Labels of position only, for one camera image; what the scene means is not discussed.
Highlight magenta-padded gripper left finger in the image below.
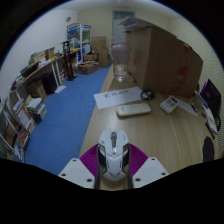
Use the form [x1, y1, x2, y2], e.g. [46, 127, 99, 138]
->
[57, 143, 103, 190]

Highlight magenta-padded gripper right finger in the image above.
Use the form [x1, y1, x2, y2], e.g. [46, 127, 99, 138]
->
[127, 143, 170, 190]

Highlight white grey computer mouse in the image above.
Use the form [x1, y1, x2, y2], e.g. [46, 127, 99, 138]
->
[97, 128, 131, 183]

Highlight white remote control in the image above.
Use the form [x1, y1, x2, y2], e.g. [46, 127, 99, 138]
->
[115, 102, 152, 118]

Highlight shelf unit with books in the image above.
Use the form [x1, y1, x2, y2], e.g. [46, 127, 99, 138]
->
[0, 94, 48, 162]

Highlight large white paper sheet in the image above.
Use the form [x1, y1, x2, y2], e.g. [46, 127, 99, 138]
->
[93, 86, 145, 110]

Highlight black computer tower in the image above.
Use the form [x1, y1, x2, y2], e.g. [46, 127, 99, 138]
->
[41, 72, 59, 95]

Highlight open cardboard box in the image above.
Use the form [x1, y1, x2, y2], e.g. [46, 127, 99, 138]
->
[77, 61, 100, 75]

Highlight long wooden desk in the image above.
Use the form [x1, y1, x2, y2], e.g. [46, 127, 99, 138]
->
[9, 49, 82, 102]

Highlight large brown cardboard box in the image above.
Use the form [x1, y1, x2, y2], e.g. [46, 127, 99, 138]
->
[123, 25, 204, 99]

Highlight black metal stand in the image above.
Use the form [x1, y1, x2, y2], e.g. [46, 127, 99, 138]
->
[61, 40, 77, 82]

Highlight stacked brown cardboard boxes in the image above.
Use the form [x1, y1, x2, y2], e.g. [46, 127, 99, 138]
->
[90, 35, 113, 69]

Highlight blue white display cabinet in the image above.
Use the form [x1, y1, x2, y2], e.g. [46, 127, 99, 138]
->
[65, 22, 93, 64]

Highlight grey door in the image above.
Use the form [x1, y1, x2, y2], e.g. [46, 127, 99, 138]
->
[111, 10, 136, 43]

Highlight blue white paper stack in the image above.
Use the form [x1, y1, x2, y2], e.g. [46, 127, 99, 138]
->
[119, 15, 160, 34]

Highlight coiled black cable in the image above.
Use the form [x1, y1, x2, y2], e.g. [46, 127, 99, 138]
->
[139, 90, 156, 101]

